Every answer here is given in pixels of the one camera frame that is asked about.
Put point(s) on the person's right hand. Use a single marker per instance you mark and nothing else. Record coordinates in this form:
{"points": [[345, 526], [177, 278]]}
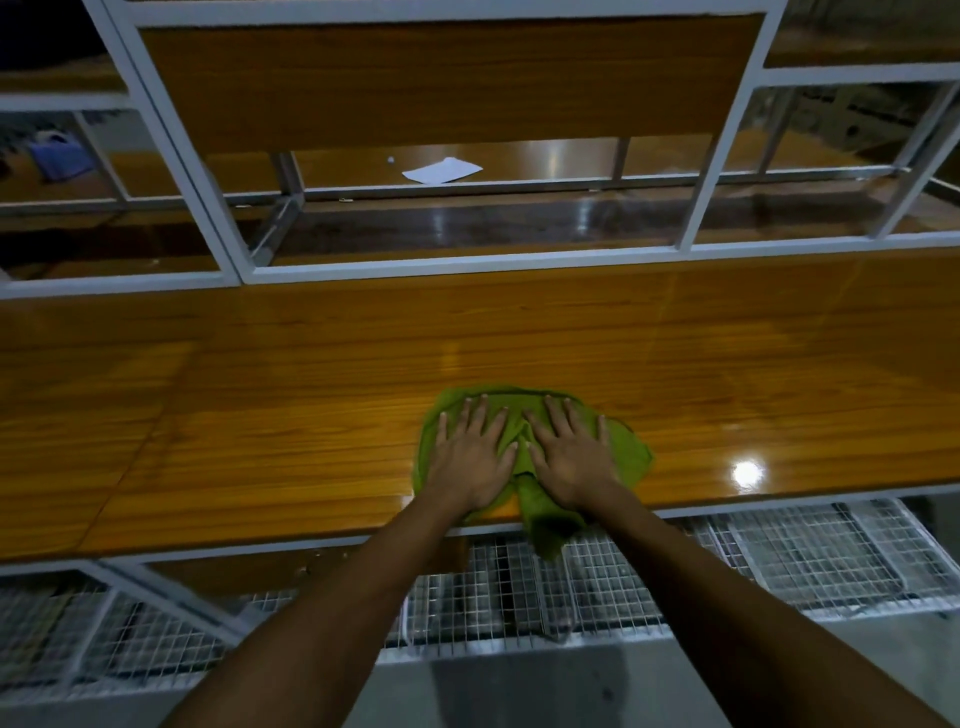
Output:
{"points": [[574, 465]]}

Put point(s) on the person's left hand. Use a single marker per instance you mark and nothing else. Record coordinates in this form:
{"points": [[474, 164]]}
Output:
{"points": [[466, 465]]}

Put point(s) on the person's left little finger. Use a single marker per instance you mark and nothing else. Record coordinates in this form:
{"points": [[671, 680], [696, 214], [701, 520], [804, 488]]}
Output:
{"points": [[445, 430]]}

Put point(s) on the person's right little finger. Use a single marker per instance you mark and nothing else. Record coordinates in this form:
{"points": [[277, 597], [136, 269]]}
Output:
{"points": [[603, 433]]}

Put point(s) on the person's right thumb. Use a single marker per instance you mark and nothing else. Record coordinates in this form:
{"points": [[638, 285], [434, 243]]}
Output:
{"points": [[531, 457]]}

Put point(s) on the person's right middle finger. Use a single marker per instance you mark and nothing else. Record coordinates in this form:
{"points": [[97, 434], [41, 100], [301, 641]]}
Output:
{"points": [[553, 415]]}

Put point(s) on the person's left thumb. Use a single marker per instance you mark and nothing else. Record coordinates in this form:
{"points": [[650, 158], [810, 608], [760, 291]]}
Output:
{"points": [[511, 457]]}

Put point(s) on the person's left middle finger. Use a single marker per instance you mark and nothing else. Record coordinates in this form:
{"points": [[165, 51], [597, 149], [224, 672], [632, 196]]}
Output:
{"points": [[482, 414]]}

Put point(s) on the green cleaning cloth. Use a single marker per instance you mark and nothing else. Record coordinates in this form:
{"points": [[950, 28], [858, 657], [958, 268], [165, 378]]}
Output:
{"points": [[634, 454]]}

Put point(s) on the person's left forearm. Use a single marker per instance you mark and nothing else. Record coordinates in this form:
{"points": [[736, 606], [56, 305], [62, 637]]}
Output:
{"points": [[337, 622]]}

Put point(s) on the person's right forearm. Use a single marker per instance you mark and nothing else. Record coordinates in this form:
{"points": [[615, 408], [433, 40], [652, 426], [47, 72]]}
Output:
{"points": [[720, 622]]}

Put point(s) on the white paper sheet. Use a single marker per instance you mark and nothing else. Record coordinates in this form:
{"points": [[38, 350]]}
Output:
{"points": [[441, 171]]}

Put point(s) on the wooden back panel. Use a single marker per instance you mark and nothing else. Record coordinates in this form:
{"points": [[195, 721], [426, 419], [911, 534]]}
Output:
{"points": [[450, 79]]}

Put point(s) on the blue bag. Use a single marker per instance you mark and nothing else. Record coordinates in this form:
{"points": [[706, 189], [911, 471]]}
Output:
{"points": [[60, 156]]}

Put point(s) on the white metal desk frame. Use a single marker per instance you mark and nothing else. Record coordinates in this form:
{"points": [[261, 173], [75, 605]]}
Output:
{"points": [[465, 264]]}

